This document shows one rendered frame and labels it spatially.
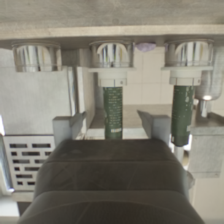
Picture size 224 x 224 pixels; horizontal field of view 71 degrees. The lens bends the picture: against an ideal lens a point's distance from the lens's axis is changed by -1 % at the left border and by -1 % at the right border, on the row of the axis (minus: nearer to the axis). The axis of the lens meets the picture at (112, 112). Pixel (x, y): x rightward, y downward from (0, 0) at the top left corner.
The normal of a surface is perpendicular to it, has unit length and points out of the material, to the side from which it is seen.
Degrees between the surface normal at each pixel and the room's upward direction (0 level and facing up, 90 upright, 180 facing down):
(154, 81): 90
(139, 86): 90
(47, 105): 90
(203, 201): 90
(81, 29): 45
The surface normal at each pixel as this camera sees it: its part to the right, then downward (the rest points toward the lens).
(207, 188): -0.01, 0.25
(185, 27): 0.00, 0.86
